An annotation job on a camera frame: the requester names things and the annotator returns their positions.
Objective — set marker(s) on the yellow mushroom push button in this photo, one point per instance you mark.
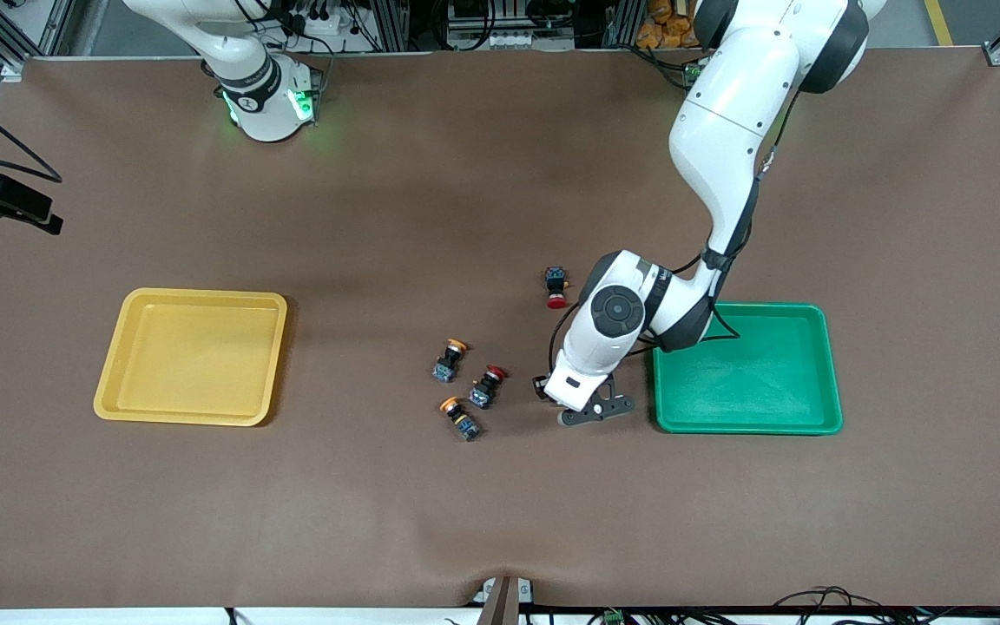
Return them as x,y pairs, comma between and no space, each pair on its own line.
448,360
462,420

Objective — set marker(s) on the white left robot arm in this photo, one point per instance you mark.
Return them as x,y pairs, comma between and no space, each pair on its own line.
726,113

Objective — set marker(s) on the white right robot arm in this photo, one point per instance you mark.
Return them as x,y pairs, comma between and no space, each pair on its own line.
261,104

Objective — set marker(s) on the red mushroom push button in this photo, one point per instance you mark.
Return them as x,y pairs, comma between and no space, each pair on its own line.
556,282
487,388

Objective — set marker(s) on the brown table mat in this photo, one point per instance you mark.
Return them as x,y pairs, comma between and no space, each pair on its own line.
465,521

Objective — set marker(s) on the green plastic tray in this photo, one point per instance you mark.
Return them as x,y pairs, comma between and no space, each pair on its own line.
760,382

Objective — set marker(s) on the yellow plastic tray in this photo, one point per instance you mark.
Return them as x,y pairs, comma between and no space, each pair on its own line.
192,356

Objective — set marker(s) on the green terminal connector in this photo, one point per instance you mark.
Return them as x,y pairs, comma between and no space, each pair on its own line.
613,617

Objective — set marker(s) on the white power strip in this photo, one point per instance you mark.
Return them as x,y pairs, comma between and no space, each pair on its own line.
500,39
318,22

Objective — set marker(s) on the orange packaged goods pile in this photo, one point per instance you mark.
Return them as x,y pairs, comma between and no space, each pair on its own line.
661,26

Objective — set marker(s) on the metal table edge bracket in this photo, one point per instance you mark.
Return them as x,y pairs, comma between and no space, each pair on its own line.
504,603

